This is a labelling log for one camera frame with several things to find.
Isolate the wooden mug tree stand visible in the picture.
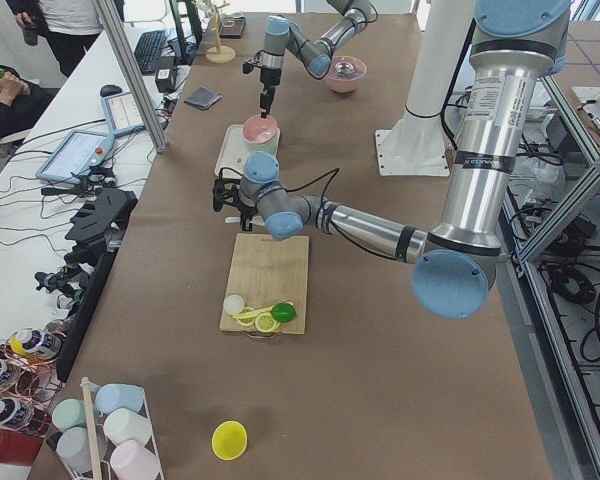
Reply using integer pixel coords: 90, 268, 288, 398
195, 0, 235, 64

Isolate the black keyboard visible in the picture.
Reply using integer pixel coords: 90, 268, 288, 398
134, 30, 167, 75

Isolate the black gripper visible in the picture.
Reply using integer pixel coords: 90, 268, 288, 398
260, 66, 281, 118
212, 173, 258, 231

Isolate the grey cup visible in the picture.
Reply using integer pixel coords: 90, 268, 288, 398
56, 427, 92, 473

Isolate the near blue teach pendant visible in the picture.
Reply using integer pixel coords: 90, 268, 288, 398
35, 130, 115, 184

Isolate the wooden cutting board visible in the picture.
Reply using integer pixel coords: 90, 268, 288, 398
225, 233, 310, 335

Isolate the black equipment on desk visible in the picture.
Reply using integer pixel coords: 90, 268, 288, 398
35, 188, 138, 383

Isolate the upper green bowl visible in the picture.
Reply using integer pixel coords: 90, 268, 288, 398
244, 135, 279, 155

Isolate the computer mouse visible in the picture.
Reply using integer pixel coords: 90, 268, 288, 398
99, 84, 122, 98

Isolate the grey folded cloth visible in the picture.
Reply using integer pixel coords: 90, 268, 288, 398
184, 86, 222, 111

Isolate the aluminium frame rail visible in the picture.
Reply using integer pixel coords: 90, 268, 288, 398
501, 65, 600, 479

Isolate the standing person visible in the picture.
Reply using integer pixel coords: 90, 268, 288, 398
7, 0, 103, 77

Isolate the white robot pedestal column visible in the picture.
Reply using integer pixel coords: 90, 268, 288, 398
375, 0, 476, 176

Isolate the seated person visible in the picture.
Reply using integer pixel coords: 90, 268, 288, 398
0, 65, 53, 139

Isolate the light blue cup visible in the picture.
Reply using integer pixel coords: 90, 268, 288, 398
95, 383, 144, 415

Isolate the pale green cup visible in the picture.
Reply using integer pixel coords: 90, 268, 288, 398
51, 398, 87, 432

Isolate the metal wire handle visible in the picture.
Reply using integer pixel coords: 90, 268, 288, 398
245, 331, 280, 340

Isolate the aluminium camera post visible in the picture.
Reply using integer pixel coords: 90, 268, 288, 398
92, 0, 167, 154

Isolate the yellow cup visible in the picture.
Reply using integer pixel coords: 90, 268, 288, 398
211, 420, 248, 461

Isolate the white cup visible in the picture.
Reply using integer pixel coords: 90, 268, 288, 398
103, 408, 152, 446

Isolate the yellow plastic knife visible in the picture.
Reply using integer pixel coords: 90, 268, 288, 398
253, 304, 275, 317

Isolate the lime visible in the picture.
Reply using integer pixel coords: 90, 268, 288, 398
271, 302, 297, 323

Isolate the white ceramic spoon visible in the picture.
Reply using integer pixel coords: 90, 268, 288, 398
224, 216, 264, 226

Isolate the large pink bowl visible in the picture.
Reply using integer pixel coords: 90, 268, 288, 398
323, 55, 367, 93

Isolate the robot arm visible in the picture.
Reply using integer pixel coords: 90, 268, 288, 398
243, 0, 378, 118
213, 1, 570, 319

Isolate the wooden rack handle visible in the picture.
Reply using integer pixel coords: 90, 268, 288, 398
80, 377, 102, 480

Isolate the small pink bowl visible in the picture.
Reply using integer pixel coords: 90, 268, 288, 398
242, 114, 278, 144

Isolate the lemon half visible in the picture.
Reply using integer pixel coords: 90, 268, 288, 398
233, 307, 257, 327

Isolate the yellow sauce bottle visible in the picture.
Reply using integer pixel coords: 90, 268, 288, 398
8, 328, 64, 361

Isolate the blue teach pendant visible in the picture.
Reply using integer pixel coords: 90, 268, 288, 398
101, 92, 145, 138
35, 130, 115, 184

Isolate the cream rabbit tray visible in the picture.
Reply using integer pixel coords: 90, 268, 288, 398
214, 124, 251, 179

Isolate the white steamed bun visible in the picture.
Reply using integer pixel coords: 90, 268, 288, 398
223, 294, 245, 316

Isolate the pink cup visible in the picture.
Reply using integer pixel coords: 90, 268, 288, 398
110, 439, 160, 480

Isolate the far blue teach pendant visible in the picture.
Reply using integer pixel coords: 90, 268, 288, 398
101, 92, 145, 138

